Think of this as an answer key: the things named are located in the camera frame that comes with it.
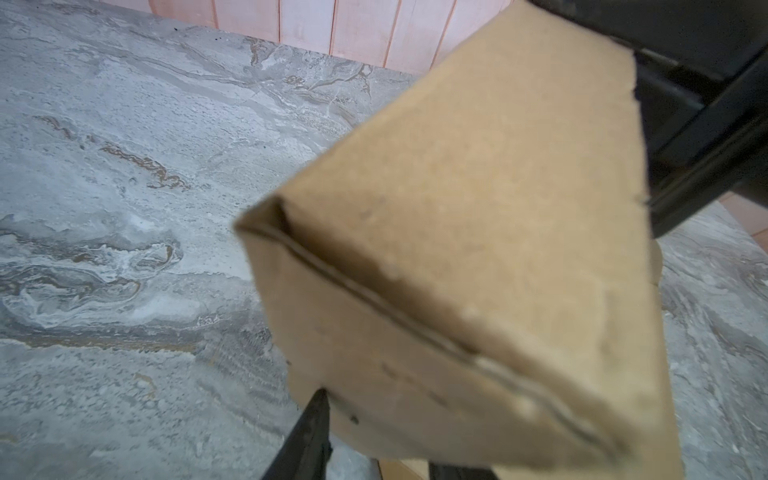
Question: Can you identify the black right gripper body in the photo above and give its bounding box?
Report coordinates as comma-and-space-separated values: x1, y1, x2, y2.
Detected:
536, 0, 767, 238

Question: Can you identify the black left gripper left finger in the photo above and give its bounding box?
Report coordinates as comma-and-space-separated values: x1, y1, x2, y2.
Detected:
262, 389, 332, 480

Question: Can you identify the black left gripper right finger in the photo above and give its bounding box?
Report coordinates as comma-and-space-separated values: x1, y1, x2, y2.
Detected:
428, 462, 498, 480

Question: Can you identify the brown cardboard box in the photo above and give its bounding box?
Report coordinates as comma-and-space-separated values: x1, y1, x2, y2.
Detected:
236, 1, 684, 479

